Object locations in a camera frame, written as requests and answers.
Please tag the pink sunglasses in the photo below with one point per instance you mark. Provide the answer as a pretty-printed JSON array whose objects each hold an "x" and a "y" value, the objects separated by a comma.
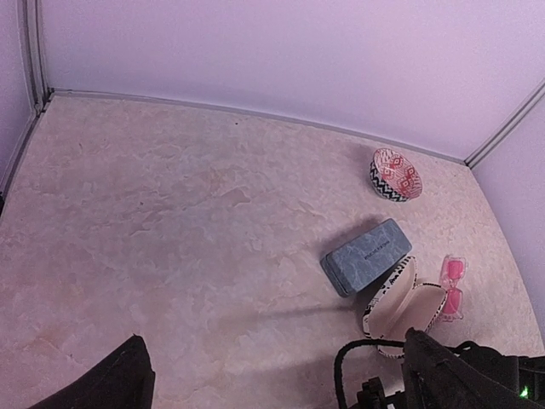
[{"x": 452, "y": 272}]

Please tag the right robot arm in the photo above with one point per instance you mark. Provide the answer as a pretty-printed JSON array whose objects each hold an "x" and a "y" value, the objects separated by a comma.
[{"x": 521, "y": 375}]

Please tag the american flag glasses case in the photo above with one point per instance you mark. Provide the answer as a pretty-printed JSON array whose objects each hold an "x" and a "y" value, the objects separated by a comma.
[{"x": 403, "y": 302}]

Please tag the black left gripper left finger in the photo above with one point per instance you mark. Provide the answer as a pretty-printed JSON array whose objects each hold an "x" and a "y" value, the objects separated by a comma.
[{"x": 124, "y": 379}]

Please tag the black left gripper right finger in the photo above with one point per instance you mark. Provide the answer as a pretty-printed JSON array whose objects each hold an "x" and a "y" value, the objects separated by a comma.
[{"x": 435, "y": 378}]

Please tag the red patterned ceramic bowl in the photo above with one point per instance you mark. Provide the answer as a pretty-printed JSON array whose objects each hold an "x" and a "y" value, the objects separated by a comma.
[{"x": 394, "y": 177}]

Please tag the right aluminium frame post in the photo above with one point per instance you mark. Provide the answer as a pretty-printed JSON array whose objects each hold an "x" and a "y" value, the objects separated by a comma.
[{"x": 506, "y": 127}]

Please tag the blue-green leather glasses case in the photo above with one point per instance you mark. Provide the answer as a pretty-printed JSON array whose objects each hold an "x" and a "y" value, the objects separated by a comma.
[{"x": 353, "y": 266}]

